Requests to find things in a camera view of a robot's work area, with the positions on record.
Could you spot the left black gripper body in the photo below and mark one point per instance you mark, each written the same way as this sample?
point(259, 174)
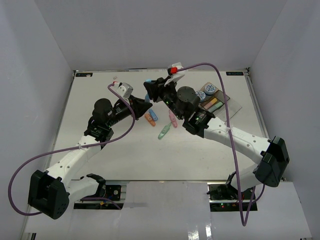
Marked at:
point(121, 111)

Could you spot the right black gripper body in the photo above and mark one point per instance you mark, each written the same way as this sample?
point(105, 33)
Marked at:
point(166, 93)

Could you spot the pink correction tape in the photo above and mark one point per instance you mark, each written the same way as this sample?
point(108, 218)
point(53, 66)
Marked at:
point(173, 119)

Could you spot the blue washi tape roll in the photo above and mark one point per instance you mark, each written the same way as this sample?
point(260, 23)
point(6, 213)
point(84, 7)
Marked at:
point(202, 96)
point(209, 89)

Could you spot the orange cap pink highlighter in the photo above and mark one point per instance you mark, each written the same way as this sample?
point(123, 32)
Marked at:
point(210, 103)

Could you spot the green correction tape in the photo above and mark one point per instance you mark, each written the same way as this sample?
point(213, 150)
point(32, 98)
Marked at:
point(164, 131)

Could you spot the green cap highlighter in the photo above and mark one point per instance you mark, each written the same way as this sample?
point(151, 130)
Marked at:
point(215, 107)

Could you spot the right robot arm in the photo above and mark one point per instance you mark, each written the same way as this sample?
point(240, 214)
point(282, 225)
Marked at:
point(205, 125)

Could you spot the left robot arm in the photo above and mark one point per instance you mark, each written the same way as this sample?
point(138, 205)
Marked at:
point(51, 191)

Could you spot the grey transparent tray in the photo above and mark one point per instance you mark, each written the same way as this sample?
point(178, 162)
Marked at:
point(220, 97)

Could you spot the amber transparent tray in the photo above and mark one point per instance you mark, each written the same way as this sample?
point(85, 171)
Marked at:
point(208, 97)

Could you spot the orange correction tape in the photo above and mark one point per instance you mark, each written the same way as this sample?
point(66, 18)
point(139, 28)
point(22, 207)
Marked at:
point(150, 119)

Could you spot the left black corner label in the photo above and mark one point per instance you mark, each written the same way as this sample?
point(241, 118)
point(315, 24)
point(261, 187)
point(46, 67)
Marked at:
point(83, 74)

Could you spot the black corner label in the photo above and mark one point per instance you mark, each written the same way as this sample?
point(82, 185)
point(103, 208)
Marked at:
point(234, 73)
point(83, 74)

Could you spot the right black corner label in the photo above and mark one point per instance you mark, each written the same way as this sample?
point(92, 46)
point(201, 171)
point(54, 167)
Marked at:
point(234, 73)

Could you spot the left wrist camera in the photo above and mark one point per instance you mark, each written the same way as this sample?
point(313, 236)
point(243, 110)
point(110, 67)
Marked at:
point(123, 89)

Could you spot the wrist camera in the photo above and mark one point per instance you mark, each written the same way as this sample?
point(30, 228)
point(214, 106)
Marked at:
point(123, 89)
point(175, 73)

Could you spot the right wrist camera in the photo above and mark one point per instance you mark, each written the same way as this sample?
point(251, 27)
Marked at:
point(175, 73)

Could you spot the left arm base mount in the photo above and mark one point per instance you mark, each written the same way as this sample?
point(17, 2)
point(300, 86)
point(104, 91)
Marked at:
point(115, 193)

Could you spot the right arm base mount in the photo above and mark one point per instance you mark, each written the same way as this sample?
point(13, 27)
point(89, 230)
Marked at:
point(223, 200)

